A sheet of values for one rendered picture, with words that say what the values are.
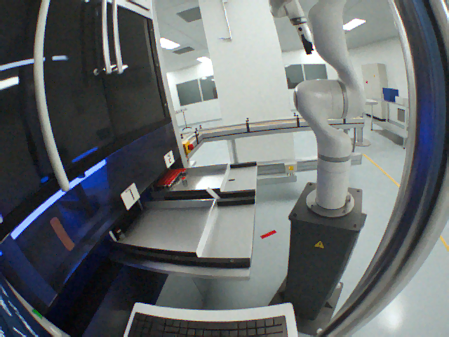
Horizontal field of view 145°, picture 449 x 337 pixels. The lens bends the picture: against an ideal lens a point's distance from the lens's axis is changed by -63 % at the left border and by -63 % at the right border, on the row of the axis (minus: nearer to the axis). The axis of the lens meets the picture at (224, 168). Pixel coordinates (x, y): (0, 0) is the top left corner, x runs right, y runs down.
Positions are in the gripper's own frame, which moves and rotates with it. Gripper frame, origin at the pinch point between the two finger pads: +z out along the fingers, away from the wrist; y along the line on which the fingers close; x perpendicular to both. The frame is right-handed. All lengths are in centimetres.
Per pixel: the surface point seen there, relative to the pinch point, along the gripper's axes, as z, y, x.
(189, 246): 26, -92, 21
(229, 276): 27, -94, 5
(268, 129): 66, 30, 61
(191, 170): 35, -54, 63
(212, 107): 224, 516, 607
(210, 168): 38, -49, 53
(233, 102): 51, 73, 120
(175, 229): 26, -90, 32
